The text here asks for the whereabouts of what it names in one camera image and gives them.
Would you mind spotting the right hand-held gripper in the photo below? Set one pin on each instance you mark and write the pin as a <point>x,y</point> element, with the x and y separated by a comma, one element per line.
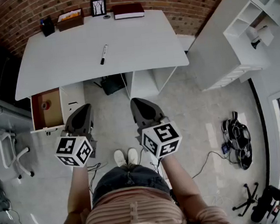
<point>156,137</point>

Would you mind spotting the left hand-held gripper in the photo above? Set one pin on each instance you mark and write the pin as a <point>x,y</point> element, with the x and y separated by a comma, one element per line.
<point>71,129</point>

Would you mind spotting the white drawer with brown inside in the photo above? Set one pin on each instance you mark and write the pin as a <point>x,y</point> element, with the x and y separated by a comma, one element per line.
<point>55,114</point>

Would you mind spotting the black and white marker pen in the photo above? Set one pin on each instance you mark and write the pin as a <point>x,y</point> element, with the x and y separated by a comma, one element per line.
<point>104,54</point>

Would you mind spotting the person's left forearm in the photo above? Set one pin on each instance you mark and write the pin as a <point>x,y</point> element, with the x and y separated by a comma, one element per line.
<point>76,197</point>

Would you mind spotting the person's right forearm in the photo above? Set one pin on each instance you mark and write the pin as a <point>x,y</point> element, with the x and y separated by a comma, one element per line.
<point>180,186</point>

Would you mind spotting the white office chair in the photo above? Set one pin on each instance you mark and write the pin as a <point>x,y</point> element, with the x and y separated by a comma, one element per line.
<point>8,154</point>

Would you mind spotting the white desk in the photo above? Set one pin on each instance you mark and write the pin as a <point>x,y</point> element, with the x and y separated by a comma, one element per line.
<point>77,61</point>

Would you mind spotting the person's right white shoe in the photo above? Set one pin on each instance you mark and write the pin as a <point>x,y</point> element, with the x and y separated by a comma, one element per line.
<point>132,156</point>

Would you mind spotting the person's white shoe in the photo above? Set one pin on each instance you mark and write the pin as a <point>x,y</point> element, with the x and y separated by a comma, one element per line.
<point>119,157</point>
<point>132,156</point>

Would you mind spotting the red tape roll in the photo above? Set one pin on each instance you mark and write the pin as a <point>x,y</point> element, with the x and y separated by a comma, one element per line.
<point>46,105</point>

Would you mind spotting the person's left white shoe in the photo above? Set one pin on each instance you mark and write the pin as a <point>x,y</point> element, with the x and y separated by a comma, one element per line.
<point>119,157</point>

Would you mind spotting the person's blue jeans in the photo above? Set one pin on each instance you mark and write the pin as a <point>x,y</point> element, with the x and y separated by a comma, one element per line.
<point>126,181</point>

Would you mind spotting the grey side table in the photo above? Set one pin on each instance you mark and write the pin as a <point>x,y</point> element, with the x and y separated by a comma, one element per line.
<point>3,113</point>

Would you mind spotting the person's striped shirt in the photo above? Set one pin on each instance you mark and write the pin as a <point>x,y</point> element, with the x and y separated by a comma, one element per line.
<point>132,214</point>

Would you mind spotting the black pen holder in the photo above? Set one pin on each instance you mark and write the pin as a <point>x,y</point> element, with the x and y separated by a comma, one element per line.
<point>48,28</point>

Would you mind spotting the long white cabinet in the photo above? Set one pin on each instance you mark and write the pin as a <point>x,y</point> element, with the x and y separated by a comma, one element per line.
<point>220,53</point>

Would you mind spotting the brown file box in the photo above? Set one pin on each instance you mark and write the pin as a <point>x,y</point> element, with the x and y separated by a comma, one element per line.
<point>71,22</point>

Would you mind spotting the blue pen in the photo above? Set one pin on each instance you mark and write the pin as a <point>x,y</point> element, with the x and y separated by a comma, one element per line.
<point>42,21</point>

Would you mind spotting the orange and white papers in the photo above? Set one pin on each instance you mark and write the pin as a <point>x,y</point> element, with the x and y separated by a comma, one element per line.
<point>69,15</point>

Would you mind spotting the black framed picture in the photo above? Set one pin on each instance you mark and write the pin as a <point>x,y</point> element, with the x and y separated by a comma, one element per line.
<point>98,7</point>

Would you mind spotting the dark red book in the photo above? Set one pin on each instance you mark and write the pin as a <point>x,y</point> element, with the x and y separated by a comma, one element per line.
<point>127,11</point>

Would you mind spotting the white cubby shelf unit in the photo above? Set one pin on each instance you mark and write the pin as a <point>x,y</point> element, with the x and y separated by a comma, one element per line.
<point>255,8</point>

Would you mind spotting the white table leg frame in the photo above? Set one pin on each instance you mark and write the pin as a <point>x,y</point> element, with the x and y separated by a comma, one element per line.
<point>147,82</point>

